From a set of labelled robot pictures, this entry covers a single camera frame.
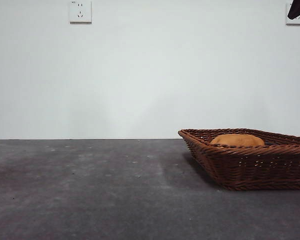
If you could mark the brown potato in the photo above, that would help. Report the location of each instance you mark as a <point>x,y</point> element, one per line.
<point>237,140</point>

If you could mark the white wall power socket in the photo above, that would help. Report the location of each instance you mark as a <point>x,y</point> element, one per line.
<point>80,12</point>
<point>298,22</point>

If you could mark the brown wicker basket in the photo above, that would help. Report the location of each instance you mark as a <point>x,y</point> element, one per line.
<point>252,167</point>

